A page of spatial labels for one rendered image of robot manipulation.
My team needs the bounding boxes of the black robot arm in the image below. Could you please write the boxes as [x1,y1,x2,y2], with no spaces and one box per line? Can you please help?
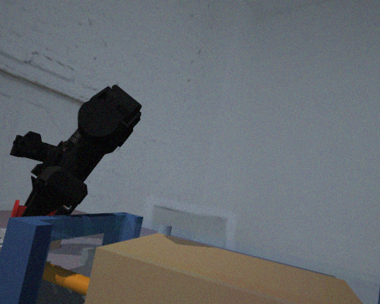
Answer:
[10,85,142,216]

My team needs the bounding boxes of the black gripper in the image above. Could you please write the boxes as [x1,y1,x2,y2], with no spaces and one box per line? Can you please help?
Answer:
[21,136,98,217]

